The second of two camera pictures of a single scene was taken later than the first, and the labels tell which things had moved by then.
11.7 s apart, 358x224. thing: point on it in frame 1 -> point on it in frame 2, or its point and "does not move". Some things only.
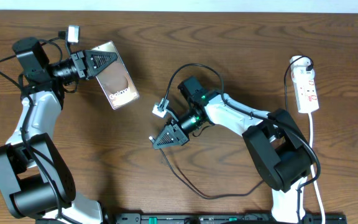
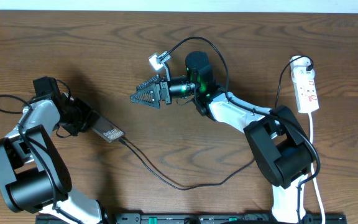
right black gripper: (176, 134) -> (158, 92)
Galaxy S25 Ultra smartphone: (115, 80) -> (107, 130)
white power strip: (302, 73) does not move
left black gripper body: (80, 66) -> (76, 116)
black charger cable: (243, 191) -> (235, 175)
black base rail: (225, 218) does not move
